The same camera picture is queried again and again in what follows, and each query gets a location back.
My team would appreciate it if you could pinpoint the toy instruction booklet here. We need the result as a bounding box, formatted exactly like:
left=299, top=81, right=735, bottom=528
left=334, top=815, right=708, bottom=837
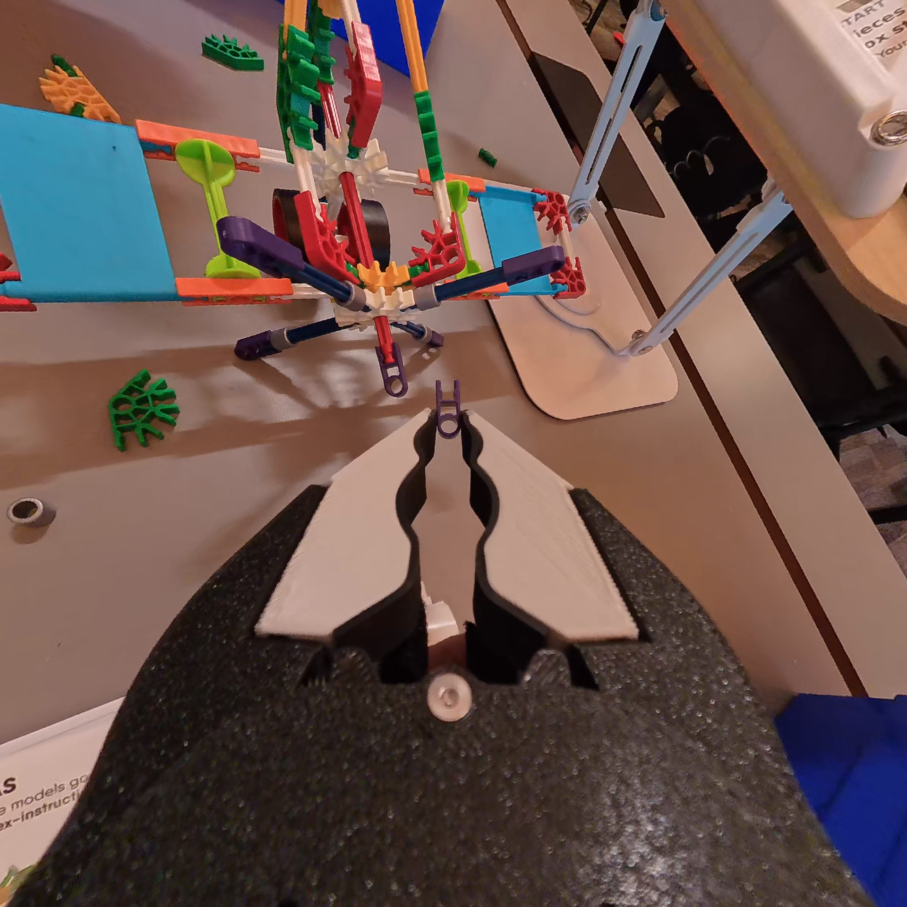
left=0, top=698, right=123, bottom=907

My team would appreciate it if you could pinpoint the colourful construction toy plane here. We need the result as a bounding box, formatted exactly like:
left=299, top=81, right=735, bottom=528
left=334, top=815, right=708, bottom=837
left=0, top=0, right=589, bottom=398

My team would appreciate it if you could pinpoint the wooden and white book stand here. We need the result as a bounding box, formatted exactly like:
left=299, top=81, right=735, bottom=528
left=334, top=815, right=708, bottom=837
left=489, top=0, right=907, bottom=420

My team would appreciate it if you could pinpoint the printed instruction sheet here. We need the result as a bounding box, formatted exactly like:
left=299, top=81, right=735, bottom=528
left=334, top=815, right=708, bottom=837
left=832, top=0, right=907, bottom=72

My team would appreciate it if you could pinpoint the blue plastic bin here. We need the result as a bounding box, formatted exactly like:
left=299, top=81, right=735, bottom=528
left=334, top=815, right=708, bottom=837
left=332, top=0, right=426, bottom=75
left=774, top=693, right=907, bottom=907

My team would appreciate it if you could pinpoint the yellow plastic rod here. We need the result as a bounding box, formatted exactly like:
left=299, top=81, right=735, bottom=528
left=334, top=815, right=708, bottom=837
left=395, top=0, right=435, bottom=96

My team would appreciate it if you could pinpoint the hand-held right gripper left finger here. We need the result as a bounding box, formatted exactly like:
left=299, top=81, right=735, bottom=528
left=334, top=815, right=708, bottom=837
left=254, top=407, right=439, bottom=685

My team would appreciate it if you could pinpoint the yellow connector with green rod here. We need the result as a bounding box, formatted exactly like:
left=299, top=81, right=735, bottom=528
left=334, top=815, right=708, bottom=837
left=50, top=54, right=87, bottom=120

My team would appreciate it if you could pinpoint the green fan connector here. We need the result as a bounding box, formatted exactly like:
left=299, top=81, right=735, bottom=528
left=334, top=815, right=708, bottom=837
left=108, top=370, right=180, bottom=452
left=202, top=34, right=265, bottom=71

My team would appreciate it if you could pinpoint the orange fan connector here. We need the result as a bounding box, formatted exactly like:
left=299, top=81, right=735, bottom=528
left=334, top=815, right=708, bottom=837
left=39, top=62, right=121, bottom=127

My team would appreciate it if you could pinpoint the purple plastic clip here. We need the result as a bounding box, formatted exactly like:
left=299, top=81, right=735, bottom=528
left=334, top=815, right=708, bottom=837
left=434, top=379, right=466, bottom=438

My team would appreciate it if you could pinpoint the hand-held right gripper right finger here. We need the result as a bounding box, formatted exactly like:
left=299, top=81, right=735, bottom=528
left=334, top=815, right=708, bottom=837
left=459, top=410, right=640, bottom=686

